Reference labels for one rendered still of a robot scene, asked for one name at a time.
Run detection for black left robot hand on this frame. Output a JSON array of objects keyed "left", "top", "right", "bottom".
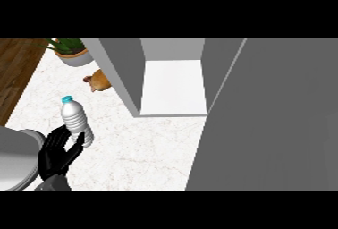
[{"left": 38, "top": 124, "right": 86, "bottom": 182}]

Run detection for clear water bottle blue cap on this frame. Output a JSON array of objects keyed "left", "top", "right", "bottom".
[{"left": 59, "top": 95, "right": 94, "bottom": 148}]

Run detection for grey open cabinet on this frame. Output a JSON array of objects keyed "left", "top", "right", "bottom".
[{"left": 80, "top": 38, "right": 245, "bottom": 118}]

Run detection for grey cabinet door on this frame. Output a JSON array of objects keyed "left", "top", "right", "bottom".
[{"left": 184, "top": 38, "right": 338, "bottom": 191}]

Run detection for orange-brown squash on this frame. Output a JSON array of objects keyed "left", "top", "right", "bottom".
[{"left": 81, "top": 68, "right": 112, "bottom": 93}]

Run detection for green plant in white pot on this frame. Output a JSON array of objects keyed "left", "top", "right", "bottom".
[{"left": 38, "top": 38, "right": 94, "bottom": 68}]

